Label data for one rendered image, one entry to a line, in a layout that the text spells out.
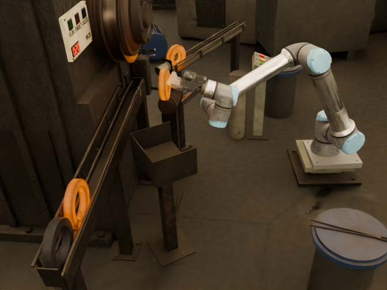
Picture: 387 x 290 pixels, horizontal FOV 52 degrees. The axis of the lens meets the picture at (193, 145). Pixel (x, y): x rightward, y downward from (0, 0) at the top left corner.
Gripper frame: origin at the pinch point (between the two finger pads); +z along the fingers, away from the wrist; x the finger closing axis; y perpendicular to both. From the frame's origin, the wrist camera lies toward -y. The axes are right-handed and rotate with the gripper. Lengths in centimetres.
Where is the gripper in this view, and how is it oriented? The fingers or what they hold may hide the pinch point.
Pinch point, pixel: (164, 80)
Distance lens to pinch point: 198.1
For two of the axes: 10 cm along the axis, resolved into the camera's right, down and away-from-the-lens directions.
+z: -9.6, -2.6, -0.5
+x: -1.1, 5.8, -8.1
